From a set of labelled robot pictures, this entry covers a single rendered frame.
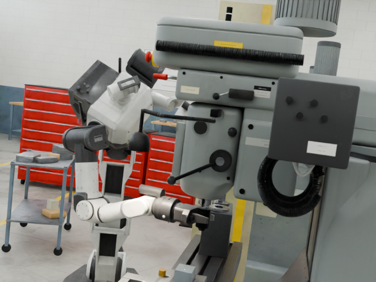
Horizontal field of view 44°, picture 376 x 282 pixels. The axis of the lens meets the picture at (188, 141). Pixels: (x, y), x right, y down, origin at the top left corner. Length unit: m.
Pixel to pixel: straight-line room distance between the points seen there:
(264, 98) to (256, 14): 1.94
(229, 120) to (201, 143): 0.12
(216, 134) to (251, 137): 0.12
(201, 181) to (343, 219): 0.45
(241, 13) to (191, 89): 1.93
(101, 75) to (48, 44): 10.09
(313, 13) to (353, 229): 0.65
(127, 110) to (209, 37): 0.60
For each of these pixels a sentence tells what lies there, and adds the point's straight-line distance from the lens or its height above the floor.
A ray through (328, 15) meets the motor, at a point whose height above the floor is 1.94.
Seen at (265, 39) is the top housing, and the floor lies 1.84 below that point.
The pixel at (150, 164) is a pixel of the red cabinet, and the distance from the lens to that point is 6.45.
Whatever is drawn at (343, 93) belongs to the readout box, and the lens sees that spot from 1.22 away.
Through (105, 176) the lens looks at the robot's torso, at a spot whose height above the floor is 1.21.
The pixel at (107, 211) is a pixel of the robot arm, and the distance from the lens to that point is 1.83.
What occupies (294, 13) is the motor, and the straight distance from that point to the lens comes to 1.52.
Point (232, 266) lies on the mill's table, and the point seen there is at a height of 0.99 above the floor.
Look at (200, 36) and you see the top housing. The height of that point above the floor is 1.83.
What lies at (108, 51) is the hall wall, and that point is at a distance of 11.44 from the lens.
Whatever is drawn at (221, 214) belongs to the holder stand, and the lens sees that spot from 1.98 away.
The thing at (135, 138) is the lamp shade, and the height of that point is 1.49.
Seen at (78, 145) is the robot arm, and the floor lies 1.40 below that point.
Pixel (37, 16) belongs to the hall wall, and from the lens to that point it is 12.34.
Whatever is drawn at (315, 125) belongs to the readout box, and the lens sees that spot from 1.22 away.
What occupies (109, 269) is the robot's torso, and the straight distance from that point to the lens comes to 2.50.
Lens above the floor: 1.67
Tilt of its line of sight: 6 degrees down
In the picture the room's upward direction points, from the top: 7 degrees clockwise
